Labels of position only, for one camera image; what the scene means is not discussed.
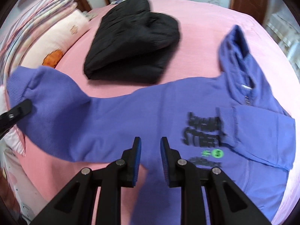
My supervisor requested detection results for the dark wooden headboard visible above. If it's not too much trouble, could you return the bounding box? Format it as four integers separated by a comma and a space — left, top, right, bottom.
73, 0, 92, 12

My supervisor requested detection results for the black puffer jacket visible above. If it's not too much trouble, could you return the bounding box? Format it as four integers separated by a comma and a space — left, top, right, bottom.
84, 0, 180, 85

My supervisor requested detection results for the folded striped pastel blanket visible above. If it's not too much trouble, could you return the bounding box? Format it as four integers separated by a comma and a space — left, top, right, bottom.
0, 0, 78, 82

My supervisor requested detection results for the purple printed hoodie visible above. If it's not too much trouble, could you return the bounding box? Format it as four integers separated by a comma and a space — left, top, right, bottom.
7, 25, 296, 225

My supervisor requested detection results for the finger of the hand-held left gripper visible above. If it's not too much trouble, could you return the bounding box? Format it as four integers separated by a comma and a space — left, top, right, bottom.
0, 99, 32, 138

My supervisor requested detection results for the white lace covered furniture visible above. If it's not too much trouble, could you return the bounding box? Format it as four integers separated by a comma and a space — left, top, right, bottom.
262, 12, 300, 75

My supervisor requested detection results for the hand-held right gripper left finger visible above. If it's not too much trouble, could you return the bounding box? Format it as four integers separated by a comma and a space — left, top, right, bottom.
29, 137, 142, 225

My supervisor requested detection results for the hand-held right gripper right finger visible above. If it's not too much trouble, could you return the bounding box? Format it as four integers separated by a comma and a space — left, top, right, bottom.
160, 137, 272, 225

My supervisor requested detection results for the pink bed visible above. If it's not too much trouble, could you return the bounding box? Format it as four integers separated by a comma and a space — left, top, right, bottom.
5, 0, 300, 225

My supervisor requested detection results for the peach pillow with orange print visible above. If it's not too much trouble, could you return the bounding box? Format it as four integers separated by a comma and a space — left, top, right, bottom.
21, 10, 91, 68

